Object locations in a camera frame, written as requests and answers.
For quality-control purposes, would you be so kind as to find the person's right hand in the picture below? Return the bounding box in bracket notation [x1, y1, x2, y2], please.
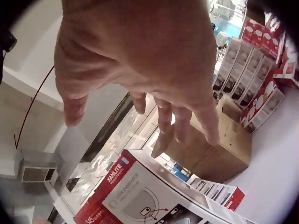
[54, 0, 220, 145]

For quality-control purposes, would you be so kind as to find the person's right index finger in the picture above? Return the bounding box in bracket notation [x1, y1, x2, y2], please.
[131, 91, 147, 115]

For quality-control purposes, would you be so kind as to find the person's right ring finger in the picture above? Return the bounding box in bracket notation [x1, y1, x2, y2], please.
[173, 110, 189, 143]

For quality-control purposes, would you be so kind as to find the person's right middle finger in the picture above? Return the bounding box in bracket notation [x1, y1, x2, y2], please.
[155, 97, 174, 135]

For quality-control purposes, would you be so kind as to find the person's right thumb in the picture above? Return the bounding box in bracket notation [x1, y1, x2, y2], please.
[63, 90, 88, 127]

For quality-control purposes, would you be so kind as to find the person's right little finger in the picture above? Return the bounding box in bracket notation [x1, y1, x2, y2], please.
[190, 103, 220, 145]

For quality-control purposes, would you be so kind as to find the brown cardboard box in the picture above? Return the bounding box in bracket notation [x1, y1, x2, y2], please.
[151, 95, 252, 184]

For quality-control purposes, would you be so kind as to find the small flat red white box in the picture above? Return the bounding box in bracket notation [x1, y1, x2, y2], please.
[188, 177, 245, 208]

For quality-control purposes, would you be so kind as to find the stack of red white cartons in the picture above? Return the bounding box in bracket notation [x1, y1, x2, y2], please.
[213, 13, 299, 134]

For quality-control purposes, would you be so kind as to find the large red white lamp box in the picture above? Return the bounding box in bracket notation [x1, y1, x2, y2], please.
[73, 149, 258, 224]

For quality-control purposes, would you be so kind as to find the thin red cable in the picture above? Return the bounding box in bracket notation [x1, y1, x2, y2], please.
[14, 66, 55, 149]

